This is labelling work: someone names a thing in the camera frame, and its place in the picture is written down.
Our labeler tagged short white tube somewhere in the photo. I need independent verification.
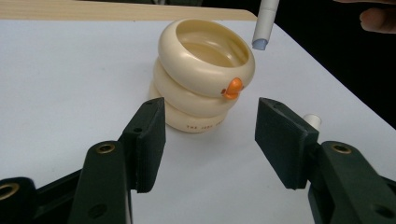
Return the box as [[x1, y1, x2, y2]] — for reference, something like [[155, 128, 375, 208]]
[[303, 113, 322, 131]]

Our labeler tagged cream ringed pen holder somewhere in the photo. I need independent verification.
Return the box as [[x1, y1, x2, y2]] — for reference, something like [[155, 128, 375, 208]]
[[148, 18, 256, 134]]

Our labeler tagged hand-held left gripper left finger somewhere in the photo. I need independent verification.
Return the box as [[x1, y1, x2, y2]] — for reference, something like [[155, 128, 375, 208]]
[[66, 97, 166, 224]]

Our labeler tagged light wooden table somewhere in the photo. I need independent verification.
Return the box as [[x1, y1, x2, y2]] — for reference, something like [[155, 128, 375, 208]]
[[0, 0, 258, 22]]

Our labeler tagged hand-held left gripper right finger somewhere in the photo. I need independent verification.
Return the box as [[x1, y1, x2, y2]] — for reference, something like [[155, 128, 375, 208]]
[[254, 97, 396, 224]]

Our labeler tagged large white table sheet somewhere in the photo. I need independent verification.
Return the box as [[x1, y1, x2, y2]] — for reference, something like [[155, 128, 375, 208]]
[[0, 19, 396, 224]]

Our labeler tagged long white marker pen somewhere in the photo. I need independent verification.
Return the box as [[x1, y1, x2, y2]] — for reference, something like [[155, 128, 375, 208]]
[[251, 0, 281, 51]]

